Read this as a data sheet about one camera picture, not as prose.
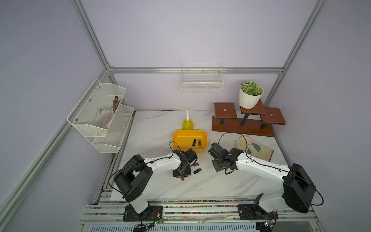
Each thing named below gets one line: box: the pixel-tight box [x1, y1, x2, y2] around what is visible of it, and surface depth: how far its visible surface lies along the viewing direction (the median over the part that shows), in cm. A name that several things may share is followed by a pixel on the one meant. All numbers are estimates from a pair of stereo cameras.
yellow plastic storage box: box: [171, 129, 209, 153], surface depth 105 cm
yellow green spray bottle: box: [182, 107, 194, 131], surface depth 103 cm
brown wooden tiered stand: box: [212, 99, 286, 137], surface depth 104 cm
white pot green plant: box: [238, 80, 265, 110], surface depth 85 cm
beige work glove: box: [234, 135, 274, 162], surface depth 100 cm
